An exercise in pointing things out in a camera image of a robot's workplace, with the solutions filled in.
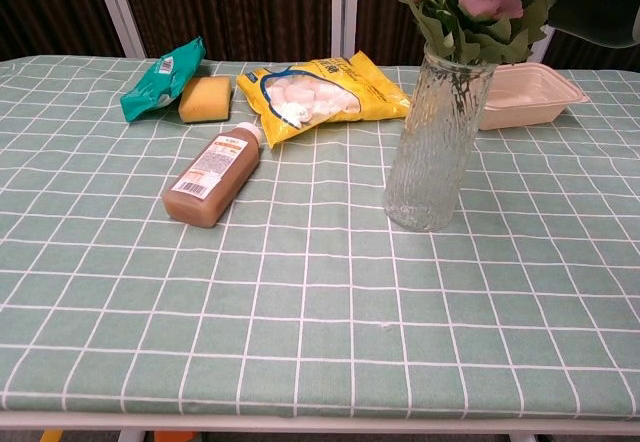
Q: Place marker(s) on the pink artificial rose bouquet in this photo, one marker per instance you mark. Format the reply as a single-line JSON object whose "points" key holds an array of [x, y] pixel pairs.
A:
{"points": [[470, 22]]}

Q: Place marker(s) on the beige plastic food container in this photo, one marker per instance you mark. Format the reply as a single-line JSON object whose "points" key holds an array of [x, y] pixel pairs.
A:
{"points": [[525, 102]]}

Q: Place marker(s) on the clear textured glass vase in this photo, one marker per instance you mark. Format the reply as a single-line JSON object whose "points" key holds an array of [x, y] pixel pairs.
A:
{"points": [[435, 162]]}

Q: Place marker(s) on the green checked tablecloth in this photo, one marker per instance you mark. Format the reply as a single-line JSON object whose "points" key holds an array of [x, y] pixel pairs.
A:
{"points": [[320, 322]]}

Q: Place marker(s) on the green wipes packet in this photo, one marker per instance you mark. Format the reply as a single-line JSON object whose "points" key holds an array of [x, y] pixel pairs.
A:
{"points": [[160, 87]]}

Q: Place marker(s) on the yellow snack bag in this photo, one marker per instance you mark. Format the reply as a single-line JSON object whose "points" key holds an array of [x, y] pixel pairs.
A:
{"points": [[325, 97]]}

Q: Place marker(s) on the brown juice bottle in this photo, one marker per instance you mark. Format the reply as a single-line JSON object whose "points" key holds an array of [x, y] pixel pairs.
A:
{"points": [[215, 177]]}

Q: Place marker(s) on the yellow sponge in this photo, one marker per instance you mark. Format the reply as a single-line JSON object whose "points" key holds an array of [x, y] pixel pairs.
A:
{"points": [[205, 99]]}

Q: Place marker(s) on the white folding screen frame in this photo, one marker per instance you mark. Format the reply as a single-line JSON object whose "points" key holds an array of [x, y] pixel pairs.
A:
{"points": [[345, 12]]}

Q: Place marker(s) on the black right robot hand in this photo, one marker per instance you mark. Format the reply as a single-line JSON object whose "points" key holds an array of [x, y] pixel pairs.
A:
{"points": [[590, 2]]}

